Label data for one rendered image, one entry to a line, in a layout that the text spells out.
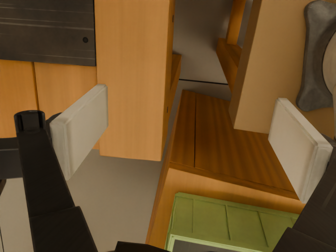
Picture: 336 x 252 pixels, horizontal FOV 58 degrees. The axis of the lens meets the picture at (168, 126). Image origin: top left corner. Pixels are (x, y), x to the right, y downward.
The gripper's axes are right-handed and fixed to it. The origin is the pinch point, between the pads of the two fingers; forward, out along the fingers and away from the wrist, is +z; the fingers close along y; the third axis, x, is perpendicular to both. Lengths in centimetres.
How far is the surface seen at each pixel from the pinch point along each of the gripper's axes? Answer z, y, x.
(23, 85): 43, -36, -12
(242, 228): 42, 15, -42
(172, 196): 52, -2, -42
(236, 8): 108, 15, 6
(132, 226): 131, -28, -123
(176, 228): 38, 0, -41
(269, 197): 52, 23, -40
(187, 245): 47, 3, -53
